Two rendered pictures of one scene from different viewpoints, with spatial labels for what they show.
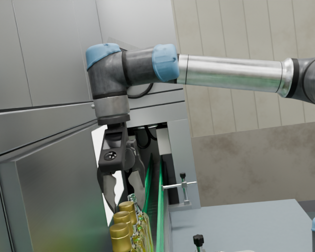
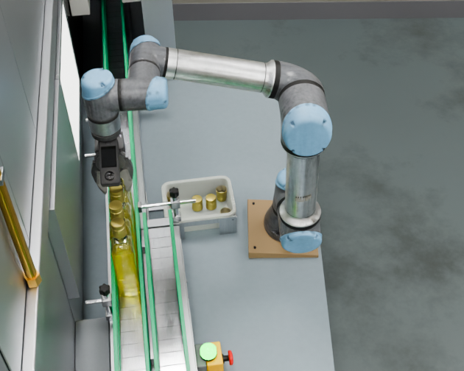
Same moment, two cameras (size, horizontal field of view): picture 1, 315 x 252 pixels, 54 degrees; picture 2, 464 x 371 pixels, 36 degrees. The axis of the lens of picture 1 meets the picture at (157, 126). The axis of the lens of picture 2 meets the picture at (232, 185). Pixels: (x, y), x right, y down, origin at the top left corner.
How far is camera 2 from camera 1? 1.27 m
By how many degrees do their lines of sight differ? 42
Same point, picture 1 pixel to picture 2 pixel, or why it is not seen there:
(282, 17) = not seen: outside the picture
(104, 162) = (106, 182)
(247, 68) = (233, 77)
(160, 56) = (153, 100)
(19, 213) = (57, 233)
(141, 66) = (135, 105)
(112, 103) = (107, 128)
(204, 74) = (191, 79)
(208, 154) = not seen: outside the picture
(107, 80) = (104, 112)
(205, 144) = not seen: outside the picture
